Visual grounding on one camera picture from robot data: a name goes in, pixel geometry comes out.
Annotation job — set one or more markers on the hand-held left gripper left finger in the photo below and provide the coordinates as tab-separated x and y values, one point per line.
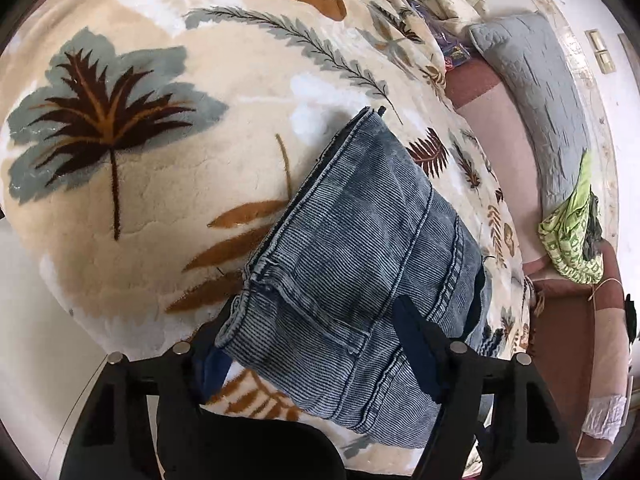
212	377

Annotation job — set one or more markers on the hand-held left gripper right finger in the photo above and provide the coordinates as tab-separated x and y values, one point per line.
417	355

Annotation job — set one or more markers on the green patterned cloth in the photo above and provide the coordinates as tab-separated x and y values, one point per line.
570	242

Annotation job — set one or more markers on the white plastic wrap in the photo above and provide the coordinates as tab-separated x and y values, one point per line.
605	417

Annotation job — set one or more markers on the cream leaf print blanket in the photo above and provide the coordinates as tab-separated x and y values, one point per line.
150	185

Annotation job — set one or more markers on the dark grey cloth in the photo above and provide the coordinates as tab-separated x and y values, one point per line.
595	225

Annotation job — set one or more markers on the pink and brown bed sheet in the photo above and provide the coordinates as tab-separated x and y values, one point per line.
505	135

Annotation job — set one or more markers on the grey quilted pillow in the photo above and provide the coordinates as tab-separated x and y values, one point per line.
535	75

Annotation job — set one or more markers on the purple packet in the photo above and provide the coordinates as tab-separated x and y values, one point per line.
452	47

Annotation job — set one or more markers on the beige wall switch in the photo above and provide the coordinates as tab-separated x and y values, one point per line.
595	41
607	62

